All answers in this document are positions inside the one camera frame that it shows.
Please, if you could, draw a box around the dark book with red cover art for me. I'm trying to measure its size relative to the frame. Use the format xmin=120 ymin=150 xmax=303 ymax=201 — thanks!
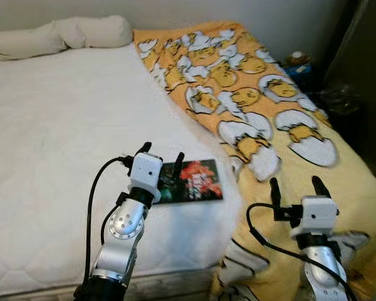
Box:
xmin=157 ymin=159 xmax=224 ymax=205

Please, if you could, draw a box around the white quilted mattress pad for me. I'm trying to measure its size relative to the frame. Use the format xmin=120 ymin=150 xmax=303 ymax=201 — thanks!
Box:
xmin=0 ymin=43 xmax=245 ymax=297

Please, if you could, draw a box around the yellow cartoon egg blanket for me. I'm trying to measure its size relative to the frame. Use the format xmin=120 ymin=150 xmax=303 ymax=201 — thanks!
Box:
xmin=133 ymin=22 xmax=376 ymax=301

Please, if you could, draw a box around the blue bottle with brown cap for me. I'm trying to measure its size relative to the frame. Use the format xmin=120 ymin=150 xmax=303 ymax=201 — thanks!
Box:
xmin=282 ymin=51 xmax=314 ymax=95

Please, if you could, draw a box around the dark cabinet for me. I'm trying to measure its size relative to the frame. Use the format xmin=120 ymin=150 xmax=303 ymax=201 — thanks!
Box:
xmin=323 ymin=0 xmax=376 ymax=179

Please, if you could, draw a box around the beige bolster pillow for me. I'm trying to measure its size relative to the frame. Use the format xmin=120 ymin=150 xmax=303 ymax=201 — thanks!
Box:
xmin=0 ymin=16 xmax=133 ymax=61

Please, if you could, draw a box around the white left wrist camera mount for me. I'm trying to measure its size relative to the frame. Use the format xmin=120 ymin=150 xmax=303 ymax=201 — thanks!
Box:
xmin=129 ymin=152 xmax=164 ymax=194

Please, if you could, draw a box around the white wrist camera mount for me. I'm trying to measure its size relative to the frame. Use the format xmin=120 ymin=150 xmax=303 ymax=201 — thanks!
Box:
xmin=290 ymin=196 xmax=339 ymax=238
xmin=129 ymin=152 xmax=164 ymax=194

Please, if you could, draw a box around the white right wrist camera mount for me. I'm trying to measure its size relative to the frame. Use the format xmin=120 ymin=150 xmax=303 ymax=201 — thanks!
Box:
xmin=290 ymin=196 xmax=339 ymax=238

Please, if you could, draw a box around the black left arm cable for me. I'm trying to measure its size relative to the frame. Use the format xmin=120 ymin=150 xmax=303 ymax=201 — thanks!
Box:
xmin=81 ymin=156 xmax=133 ymax=297

